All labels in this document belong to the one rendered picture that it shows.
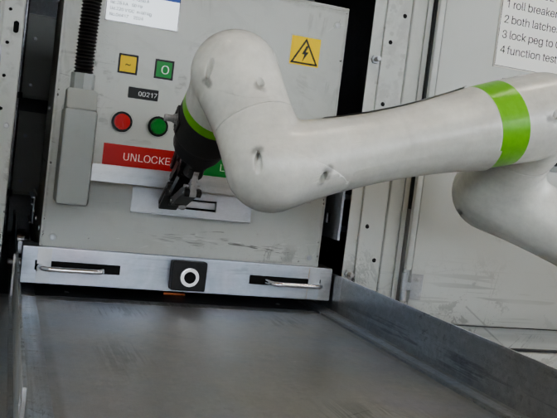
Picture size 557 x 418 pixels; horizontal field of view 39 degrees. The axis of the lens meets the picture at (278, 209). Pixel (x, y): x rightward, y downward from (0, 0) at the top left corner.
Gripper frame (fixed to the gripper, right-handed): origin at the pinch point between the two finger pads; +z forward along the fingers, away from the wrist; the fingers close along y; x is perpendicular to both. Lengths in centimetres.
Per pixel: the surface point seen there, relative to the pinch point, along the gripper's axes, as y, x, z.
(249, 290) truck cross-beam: 10.5, 16.8, 12.8
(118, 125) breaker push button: -11.9, -8.8, 0.1
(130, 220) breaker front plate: 0.9, -5.1, 8.6
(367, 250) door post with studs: 4.1, 37.1, 5.4
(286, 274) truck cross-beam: 7.7, 23.3, 11.1
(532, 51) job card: -29, 65, -16
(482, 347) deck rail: 32, 33, -30
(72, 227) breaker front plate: 2.7, -14.4, 9.6
